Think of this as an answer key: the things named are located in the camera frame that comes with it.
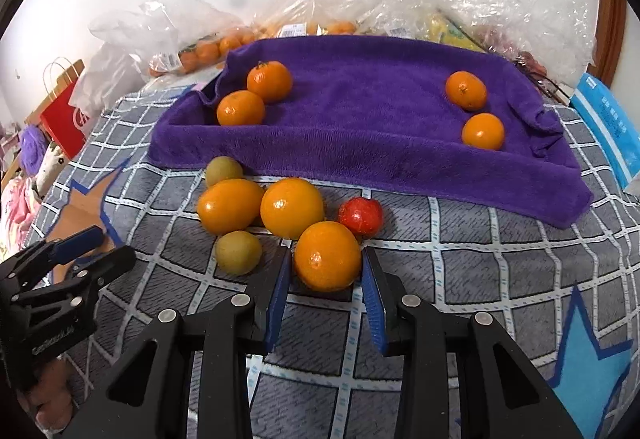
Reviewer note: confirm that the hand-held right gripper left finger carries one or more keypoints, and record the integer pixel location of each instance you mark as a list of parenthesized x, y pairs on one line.
[(277, 299)]

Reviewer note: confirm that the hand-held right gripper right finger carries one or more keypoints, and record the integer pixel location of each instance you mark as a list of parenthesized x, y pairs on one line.
[(375, 304)]

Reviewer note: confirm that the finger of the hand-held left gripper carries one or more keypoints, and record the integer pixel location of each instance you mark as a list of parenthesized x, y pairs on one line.
[(80, 239), (105, 266)]

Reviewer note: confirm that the small green round fruit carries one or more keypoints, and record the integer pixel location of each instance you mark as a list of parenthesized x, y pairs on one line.
[(238, 252), (223, 170)]

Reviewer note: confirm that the orange mandarin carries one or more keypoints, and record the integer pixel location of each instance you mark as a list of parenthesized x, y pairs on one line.
[(230, 205), (240, 108), (327, 256), (466, 90), (292, 208), (483, 131)]

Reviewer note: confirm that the red cherry tomato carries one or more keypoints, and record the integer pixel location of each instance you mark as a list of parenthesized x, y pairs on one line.
[(360, 216)]

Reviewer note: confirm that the purple towel-lined tray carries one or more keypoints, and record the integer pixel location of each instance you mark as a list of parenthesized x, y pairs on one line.
[(375, 119)]

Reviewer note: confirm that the mandarin with green stem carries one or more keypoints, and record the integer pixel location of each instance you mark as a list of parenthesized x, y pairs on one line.
[(269, 80)]

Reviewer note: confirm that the person's left hand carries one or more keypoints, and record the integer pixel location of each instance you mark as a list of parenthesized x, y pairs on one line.
[(52, 394)]

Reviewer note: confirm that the pink cloth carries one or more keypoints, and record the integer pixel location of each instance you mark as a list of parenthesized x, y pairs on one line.
[(15, 209)]

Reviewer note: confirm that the grey checkered star blanket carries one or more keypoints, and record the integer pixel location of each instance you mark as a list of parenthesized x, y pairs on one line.
[(450, 279)]

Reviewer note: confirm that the white spotted cloth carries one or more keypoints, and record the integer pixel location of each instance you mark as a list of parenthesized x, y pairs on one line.
[(50, 164)]

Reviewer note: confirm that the purple plush toy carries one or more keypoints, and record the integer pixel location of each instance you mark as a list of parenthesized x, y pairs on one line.
[(30, 146)]

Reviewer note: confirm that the red paper bag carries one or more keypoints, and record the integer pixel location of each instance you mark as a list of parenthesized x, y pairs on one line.
[(65, 124)]

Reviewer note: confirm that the white plastic bag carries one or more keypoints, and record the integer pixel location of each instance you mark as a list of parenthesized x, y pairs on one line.
[(100, 84)]

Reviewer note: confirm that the brown kraft paper bag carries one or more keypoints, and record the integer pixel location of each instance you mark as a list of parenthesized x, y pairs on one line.
[(75, 69)]

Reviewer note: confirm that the dark vine stems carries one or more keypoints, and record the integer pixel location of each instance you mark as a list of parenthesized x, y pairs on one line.
[(547, 84)]

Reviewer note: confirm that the blue tissue pack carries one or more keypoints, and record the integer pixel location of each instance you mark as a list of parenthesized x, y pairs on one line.
[(610, 129)]

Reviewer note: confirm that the clear bag of red fruit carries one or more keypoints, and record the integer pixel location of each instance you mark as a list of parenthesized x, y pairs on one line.
[(530, 34)]

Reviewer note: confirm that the brown wooden door frame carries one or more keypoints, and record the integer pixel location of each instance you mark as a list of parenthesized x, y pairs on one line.
[(612, 29)]

